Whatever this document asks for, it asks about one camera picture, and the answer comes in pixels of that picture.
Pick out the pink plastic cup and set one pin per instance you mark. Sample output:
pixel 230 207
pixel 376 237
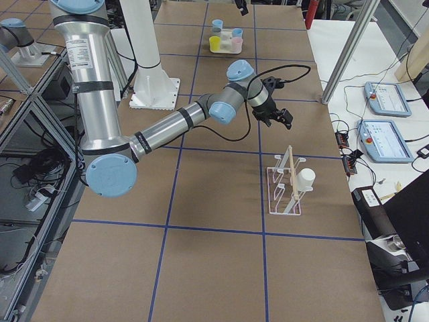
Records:
pixel 236 45

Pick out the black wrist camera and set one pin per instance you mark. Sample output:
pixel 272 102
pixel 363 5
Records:
pixel 272 83

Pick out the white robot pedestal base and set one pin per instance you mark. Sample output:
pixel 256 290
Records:
pixel 153 88

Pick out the white ikea cup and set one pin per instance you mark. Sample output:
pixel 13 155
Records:
pixel 305 179

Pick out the grey plastic cup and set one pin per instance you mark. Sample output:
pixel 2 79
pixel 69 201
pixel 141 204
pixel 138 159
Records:
pixel 216 31

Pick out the far teach pendant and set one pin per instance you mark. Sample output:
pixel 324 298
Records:
pixel 387 99

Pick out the yellow plastic cup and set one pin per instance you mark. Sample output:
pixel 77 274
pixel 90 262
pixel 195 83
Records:
pixel 215 44

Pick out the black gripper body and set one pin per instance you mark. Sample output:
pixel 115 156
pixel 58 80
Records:
pixel 265 109
pixel 242 7

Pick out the light blue plastic cup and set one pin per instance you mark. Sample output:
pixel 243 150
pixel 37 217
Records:
pixel 217 23

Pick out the aluminium frame post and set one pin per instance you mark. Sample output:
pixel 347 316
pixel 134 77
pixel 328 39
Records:
pixel 353 40

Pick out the near teach pendant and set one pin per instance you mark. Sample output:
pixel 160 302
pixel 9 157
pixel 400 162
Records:
pixel 383 141

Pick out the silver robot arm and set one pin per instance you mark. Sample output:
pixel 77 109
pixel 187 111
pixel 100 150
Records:
pixel 110 157

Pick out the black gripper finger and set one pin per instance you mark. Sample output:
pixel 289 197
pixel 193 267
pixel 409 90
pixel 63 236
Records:
pixel 243 11
pixel 284 117
pixel 266 121

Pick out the cream rabbit tray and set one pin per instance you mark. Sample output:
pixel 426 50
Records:
pixel 225 42

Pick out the red cylinder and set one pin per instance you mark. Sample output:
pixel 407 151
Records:
pixel 311 12

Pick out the white wire cup rack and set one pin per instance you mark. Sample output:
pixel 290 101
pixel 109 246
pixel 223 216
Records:
pixel 283 195

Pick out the teach pendant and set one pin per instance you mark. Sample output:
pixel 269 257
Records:
pixel 383 141
pixel 387 99

